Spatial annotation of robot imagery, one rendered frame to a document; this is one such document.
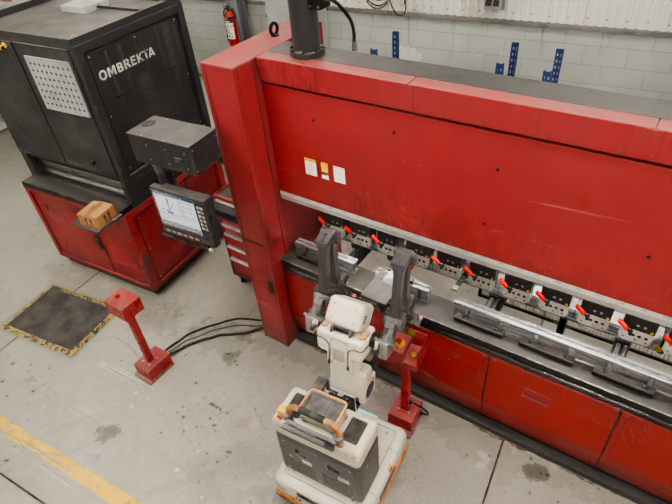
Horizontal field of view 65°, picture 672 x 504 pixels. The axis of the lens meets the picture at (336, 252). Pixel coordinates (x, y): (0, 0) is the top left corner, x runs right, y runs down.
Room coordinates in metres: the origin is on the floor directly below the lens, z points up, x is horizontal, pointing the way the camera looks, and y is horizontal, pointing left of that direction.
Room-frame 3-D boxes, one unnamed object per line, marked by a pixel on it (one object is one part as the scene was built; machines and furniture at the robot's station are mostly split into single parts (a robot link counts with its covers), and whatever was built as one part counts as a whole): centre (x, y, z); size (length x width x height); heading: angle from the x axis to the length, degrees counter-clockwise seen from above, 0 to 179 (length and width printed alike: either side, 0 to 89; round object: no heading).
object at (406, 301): (1.99, -0.34, 1.40); 0.11 x 0.06 x 0.43; 58
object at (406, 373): (2.10, -0.38, 0.39); 0.05 x 0.05 x 0.54; 57
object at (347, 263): (2.85, 0.07, 0.92); 0.50 x 0.06 x 0.10; 53
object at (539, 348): (1.86, -1.13, 0.89); 0.30 x 0.05 x 0.03; 53
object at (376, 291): (2.39, -0.28, 1.00); 0.26 x 0.18 x 0.01; 143
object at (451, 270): (2.28, -0.66, 1.26); 0.15 x 0.09 x 0.17; 53
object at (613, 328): (2.51, -0.87, 0.93); 2.30 x 0.14 x 0.10; 53
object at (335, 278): (2.22, 0.02, 1.40); 0.11 x 0.06 x 0.43; 58
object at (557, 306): (1.92, -1.14, 1.26); 0.15 x 0.09 x 0.17; 53
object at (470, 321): (2.10, -0.81, 0.89); 0.30 x 0.05 x 0.03; 53
